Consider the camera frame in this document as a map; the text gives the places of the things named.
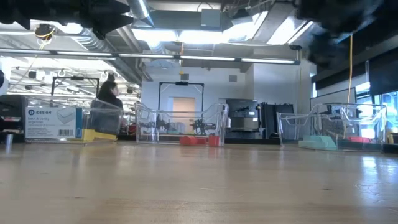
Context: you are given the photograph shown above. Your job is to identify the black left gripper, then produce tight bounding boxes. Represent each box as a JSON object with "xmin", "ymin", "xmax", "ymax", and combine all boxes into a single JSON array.
[{"xmin": 30, "ymin": 0, "xmax": 135, "ymax": 40}]

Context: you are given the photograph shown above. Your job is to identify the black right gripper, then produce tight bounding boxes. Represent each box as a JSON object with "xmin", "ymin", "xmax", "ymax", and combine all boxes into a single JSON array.
[{"xmin": 297, "ymin": 0, "xmax": 387, "ymax": 70}]

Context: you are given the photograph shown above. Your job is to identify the teal triangular block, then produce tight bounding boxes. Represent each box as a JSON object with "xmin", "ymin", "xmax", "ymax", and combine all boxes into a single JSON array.
[{"xmin": 303, "ymin": 135, "xmax": 338, "ymax": 150}]

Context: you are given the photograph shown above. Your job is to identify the teal long rectangular block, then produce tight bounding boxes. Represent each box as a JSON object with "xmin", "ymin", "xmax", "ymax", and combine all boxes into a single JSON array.
[{"xmin": 298, "ymin": 139, "xmax": 326, "ymax": 151}]

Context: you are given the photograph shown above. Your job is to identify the yellow wedge block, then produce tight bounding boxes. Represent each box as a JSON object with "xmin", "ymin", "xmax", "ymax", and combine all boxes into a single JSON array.
[{"xmin": 93, "ymin": 131, "xmax": 118, "ymax": 141}]

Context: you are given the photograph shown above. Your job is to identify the red half-round block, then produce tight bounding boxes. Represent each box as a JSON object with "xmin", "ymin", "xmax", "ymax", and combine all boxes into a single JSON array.
[{"xmin": 179, "ymin": 136, "xmax": 198, "ymax": 146}]

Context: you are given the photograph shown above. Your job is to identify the person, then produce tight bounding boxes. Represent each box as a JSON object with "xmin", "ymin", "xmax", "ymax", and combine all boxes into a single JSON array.
[{"xmin": 90, "ymin": 80, "xmax": 124, "ymax": 135}]

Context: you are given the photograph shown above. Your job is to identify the clear plastic bin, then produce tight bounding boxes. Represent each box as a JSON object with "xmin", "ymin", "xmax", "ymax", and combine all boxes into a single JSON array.
[
  {"xmin": 276, "ymin": 103, "xmax": 387, "ymax": 152},
  {"xmin": 134, "ymin": 102, "xmax": 230, "ymax": 147}
]

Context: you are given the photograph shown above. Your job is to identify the black storage cabinet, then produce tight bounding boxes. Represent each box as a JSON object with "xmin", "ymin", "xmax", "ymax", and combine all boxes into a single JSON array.
[{"xmin": 259, "ymin": 102, "xmax": 295, "ymax": 140}]

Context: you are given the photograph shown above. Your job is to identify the red container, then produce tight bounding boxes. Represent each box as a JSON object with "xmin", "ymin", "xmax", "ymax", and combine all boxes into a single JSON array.
[{"xmin": 348, "ymin": 136, "xmax": 371, "ymax": 144}]

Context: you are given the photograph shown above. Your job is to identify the black machine cabinet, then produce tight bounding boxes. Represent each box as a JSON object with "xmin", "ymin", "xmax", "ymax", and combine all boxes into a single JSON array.
[{"xmin": 226, "ymin": 98, "xmax": 259, "ymax": 140}]

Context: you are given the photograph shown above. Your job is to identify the grey ceiling unit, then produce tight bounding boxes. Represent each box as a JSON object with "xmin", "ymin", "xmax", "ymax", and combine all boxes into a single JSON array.
[{"xmin": 200, "ymin": 8, "xmax": 224, "ymax": 29}]

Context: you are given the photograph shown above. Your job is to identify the clear bin with iDesign label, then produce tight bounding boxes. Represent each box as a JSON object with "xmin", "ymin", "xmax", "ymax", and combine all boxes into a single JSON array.
[{"xmin": 24, "ymin": 98, "xmax": 124, "ymax": 145}]

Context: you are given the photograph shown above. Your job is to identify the black shelf unit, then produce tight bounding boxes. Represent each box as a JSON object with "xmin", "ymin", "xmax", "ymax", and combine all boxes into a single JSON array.
[{"xmin": 0, "ymin": 95, "xmax": 27, "ymax": 143}]

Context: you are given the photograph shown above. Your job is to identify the silver round air duct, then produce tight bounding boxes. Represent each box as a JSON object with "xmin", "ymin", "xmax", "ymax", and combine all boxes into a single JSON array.
[{"xmin": 71, "ymin": 26, "xmax": 155, "ymax": 85}]

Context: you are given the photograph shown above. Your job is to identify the black station frame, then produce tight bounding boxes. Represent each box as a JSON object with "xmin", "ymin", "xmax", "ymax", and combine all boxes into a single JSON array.
[
  {"xmin": 158, "ymin": 81, "xmax": 205, "ymax": 111},
  {"xmin": 51, "ymin": 76, "xmax": 101, "ymax": 101}
]

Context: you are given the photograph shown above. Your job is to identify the black ceiling cord reel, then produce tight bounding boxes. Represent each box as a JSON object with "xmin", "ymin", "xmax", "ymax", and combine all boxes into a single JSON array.
[{"xmin": 34, "ymin": 23, "xmax": 57, "ymax": 41}]

